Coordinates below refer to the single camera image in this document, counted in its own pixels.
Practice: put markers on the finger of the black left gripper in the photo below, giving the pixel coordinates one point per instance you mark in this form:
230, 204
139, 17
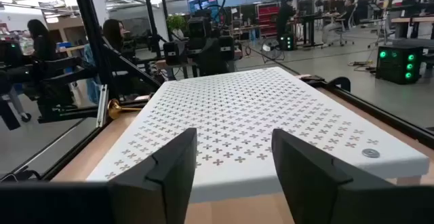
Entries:
173, 52
226, 47

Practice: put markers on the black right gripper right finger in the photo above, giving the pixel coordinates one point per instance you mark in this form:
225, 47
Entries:
322, 190

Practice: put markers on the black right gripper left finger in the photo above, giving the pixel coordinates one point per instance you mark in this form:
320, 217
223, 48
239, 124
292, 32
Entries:
152, 190

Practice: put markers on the gold brass candlestick holder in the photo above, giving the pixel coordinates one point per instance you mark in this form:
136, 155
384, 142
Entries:
115, 108

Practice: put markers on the green leafy room plant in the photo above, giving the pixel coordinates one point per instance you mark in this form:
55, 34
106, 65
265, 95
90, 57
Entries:
176, 23

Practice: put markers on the blue lit monitor screen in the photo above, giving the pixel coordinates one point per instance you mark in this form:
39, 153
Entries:
203, 3

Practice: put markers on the round floor fan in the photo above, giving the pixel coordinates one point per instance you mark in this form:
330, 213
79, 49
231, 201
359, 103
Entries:
273, 49

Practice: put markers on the red tool cabinet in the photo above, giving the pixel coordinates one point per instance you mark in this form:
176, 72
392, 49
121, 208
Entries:
268, 18

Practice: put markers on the small black computer green lights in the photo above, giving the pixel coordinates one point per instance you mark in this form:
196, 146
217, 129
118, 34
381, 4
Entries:
287, 42

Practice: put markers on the small silver round washer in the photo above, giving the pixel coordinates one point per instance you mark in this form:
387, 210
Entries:
370, 153

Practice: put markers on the person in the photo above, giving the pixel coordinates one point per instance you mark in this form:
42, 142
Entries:
286, 17
42, 44
113, 34
339, 22

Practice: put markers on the white perforated metal shelf riser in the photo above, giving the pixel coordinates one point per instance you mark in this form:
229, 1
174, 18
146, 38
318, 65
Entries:
237, 115

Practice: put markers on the blue chair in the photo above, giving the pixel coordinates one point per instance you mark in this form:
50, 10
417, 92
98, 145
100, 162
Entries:
91, 68

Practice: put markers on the grey office chair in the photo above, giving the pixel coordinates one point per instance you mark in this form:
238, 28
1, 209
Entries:
347, 27

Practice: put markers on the large black computer green lights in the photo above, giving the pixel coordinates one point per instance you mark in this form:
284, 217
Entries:
400, 64

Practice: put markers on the wooden desk black legs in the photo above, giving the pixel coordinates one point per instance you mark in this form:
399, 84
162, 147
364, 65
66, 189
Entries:
412, 19

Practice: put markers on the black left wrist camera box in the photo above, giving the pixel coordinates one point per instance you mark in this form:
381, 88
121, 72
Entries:
200, 26

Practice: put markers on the silver metal frame bracket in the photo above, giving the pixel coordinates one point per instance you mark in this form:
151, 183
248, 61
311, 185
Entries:
102, 105

